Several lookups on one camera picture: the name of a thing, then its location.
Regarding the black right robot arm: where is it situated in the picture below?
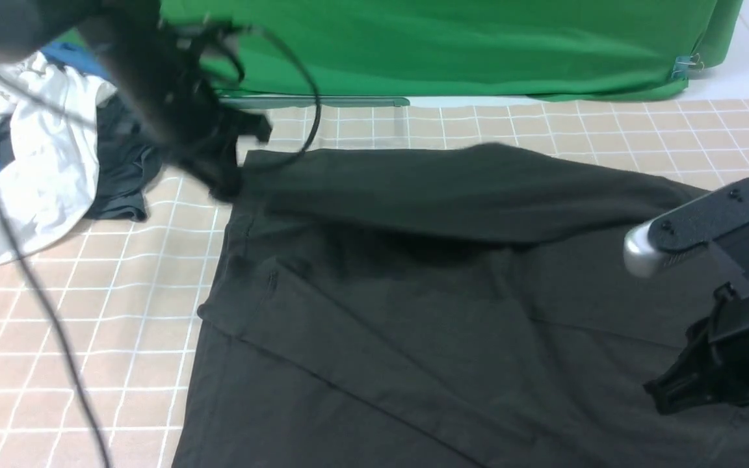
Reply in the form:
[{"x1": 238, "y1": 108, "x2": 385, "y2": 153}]
[{"x1": 644, "y1": 224, "x2": 749, "y2": 415}]

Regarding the green backdrop cloth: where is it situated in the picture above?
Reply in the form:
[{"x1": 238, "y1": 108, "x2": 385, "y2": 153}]
[{"x1": 155, "y1": 1, "x2": 741, "y2": 101}]

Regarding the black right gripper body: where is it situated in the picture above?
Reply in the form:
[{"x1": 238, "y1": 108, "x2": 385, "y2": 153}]
[{"x1": 644, "y1": 251, "x2": 749, "y2": 415}]

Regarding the dark teal crumpled garment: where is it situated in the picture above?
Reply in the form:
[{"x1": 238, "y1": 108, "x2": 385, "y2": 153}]
[{"x1": 84, "y1": 96, "x2": 163, "y2": 222}]

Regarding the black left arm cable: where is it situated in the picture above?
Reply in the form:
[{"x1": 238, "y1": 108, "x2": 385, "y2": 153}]
[{"x1": 0, "y1": 26, "x2": 323, "y2": 468}]

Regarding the blue binder clip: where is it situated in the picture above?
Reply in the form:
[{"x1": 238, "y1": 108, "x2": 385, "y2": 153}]
[{"x1": 670, "y1": 53, "x2": 705, "y2": 81}]

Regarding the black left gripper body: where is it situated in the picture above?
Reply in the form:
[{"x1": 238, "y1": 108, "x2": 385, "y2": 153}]
[{"x1": 81, "y1": 19, "x2": 272, "y2": 202}]

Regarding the dark gray long-sleeve top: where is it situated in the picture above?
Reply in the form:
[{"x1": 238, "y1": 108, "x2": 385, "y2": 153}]
[{"x1": 172, "y1": 143, "x2": 749, "y2": 467}]

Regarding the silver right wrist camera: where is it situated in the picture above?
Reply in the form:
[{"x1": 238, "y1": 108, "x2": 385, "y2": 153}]
[{"x1": 624, "y1": 177, "x2": 749, "y2": 295}]

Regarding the blue crumpled garment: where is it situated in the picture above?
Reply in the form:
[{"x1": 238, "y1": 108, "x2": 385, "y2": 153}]
[{"x1": 0, "y1": 42, "x2": 109, "y2": 171}]

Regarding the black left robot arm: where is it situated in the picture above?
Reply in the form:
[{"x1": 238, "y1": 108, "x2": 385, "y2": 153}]
[{"x1": 0, "y1": 1, "x2": 272, "y2": 202}]

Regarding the white crumpled garment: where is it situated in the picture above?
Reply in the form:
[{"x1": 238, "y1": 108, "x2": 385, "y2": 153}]
[{"x1": 0, "y1": 53, "x2": 116, "y2": 255}]

